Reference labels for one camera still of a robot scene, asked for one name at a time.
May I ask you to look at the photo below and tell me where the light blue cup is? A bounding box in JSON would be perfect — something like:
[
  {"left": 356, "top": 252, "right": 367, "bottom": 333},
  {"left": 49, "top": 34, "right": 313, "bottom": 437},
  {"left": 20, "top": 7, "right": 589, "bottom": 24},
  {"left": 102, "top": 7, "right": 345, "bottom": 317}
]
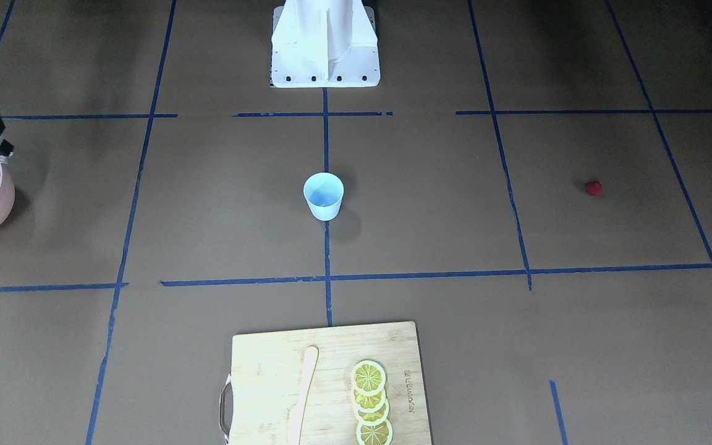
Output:
[{"left": 303, "top": 172, "right": 344, "bottom": 222}]

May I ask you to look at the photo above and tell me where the yellow plastic knife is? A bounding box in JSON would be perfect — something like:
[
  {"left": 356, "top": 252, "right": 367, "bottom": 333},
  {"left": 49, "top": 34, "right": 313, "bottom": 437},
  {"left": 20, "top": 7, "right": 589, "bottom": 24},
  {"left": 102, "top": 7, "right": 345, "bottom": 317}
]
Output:
[{"left": 286, "top": 345, "right": 319, "bottom": 444}]

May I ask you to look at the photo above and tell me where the wooden cutting board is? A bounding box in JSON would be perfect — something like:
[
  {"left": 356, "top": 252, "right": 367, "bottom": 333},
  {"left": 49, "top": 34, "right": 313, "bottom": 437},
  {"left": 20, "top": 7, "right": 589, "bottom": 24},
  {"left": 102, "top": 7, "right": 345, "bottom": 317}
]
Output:
[{"left": 219, "top": 321, "right": 433, "bottom": 444}]

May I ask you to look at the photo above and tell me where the lemon slices row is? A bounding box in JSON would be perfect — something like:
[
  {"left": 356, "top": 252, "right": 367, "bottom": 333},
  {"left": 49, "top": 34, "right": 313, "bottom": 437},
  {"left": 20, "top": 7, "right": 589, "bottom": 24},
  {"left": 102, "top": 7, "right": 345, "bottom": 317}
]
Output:
[{"left": 350, "top": 360, "right": 394, "bottom": 444}]

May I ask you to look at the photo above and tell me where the red strawberry on table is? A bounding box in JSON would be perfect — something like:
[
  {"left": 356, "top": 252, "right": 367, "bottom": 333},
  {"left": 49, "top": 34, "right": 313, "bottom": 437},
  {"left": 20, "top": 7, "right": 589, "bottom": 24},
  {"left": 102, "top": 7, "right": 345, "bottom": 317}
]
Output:
[{"left": 585, "top": 180, "right": 604, "bottom": 197}]

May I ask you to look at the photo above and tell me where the white camera pole with base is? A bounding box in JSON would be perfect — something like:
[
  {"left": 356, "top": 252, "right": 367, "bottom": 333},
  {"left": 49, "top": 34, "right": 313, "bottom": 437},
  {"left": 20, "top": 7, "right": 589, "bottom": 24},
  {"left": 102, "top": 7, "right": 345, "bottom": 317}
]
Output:
[{"left": 269, "top": 1, "right": 381, "bottom": 88}]

